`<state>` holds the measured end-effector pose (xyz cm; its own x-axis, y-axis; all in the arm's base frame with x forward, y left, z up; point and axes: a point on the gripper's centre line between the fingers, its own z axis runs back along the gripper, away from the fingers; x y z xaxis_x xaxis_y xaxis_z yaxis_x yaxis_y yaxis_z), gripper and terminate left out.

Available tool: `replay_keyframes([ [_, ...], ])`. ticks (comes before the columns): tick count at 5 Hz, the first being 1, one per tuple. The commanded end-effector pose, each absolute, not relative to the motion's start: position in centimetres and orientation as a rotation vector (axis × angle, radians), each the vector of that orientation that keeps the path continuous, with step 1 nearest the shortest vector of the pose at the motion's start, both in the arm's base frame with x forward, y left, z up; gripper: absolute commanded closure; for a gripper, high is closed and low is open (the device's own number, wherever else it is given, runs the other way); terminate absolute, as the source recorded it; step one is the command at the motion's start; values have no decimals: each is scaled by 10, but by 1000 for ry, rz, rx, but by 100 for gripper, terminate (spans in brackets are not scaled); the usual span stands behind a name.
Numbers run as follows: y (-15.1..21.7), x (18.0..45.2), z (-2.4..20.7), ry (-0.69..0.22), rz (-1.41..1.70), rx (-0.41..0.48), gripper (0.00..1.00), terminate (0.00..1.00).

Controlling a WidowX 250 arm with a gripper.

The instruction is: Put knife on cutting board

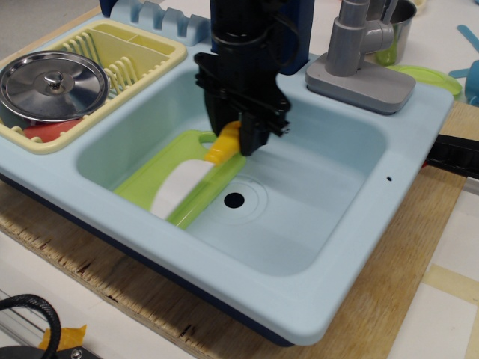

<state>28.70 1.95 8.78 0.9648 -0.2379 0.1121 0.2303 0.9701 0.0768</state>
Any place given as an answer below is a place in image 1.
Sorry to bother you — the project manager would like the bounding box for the yellow handled white toy knife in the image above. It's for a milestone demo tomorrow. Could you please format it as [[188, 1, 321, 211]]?
[[150, 120, 241, 219]]

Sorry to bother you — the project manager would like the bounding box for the grey toy faucet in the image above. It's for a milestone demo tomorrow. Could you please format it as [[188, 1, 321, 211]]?
[[305, 1, 416, 115]]

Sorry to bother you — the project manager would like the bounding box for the green plastic cutting board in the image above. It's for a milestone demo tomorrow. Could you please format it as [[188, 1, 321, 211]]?
[[114, 130, 246, 229]]

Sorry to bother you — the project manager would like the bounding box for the steel pot lid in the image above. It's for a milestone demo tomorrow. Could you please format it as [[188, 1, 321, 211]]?
[[1, 51, 110, 123]]

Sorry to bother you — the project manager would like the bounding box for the light blue plate holder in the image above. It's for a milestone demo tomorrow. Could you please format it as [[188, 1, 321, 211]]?
[[109, 1, 211, 46]]

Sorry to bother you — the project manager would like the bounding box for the green plastic plate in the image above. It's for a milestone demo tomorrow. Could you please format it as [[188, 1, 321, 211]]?
[[387, 65, 463, 97]]

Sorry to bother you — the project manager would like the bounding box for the yellow plastic dish rack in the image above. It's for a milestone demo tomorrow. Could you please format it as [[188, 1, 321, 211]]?
[[1, 20, 187, 155]]

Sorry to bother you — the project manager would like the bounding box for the light blue toy sink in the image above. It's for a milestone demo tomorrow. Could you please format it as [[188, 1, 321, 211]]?
[[1, 41, 454, 346]]

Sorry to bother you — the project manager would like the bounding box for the steel pot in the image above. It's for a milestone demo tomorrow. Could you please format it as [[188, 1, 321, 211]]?
[[366, 1, 417, 66]]

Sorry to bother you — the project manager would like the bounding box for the red plastic plate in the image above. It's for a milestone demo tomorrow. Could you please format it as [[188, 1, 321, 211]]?
[[23, 119, 82, 143]]

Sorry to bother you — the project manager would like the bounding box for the black braided cable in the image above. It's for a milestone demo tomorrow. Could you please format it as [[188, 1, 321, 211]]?
[[0, 294, 62, 359]]

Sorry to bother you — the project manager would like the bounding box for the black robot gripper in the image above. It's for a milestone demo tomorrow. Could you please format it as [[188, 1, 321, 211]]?
[[194, 52, 290, 156]]

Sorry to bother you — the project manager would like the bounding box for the black clamp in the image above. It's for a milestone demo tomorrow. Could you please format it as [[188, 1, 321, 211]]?
[[424, 135, 478, 179]]

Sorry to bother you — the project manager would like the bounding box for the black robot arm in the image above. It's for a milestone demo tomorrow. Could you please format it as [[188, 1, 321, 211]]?
[[194, 1, 300, 156]]

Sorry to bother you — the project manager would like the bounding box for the blue plastic utensil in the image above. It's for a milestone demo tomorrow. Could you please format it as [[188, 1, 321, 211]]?
[[457, 25, 479, 52]]

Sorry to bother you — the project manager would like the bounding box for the yellow tape piece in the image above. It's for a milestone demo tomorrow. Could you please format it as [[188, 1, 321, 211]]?
[[38, 325, 87, 351]]

